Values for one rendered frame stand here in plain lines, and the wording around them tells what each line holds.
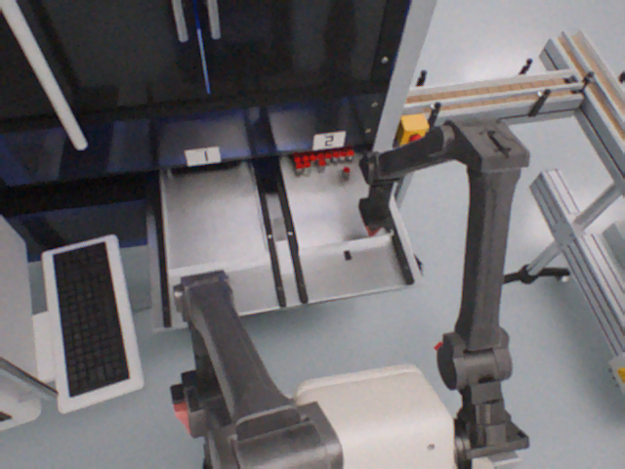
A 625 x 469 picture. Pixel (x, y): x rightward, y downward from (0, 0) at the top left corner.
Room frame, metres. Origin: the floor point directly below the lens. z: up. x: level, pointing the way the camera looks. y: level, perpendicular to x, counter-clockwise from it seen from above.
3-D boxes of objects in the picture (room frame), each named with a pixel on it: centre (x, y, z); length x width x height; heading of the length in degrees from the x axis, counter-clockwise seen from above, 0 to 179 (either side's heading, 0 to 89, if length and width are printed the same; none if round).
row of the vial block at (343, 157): (0.93, -0.01, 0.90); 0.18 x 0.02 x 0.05; 108
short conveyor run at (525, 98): (1.24, -0.47, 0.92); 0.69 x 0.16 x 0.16; 108
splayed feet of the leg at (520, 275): (1.06, -0.97, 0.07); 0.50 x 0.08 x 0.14; 108
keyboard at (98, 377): (0.41, 0.54, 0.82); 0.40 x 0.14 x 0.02; 26
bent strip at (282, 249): (0.63, 0.07, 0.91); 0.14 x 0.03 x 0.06; 19
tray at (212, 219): (0.72, 0.28, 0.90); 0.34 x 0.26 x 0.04; 18
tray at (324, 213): (0.82, -0.04, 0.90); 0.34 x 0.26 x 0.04; 18
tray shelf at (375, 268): (0.70, 0.10, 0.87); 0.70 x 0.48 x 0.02; 108
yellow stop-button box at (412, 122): (1.01, -0.24, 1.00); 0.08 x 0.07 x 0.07; 18
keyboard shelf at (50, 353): (0.39, 0.58, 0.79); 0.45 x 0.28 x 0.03; 26
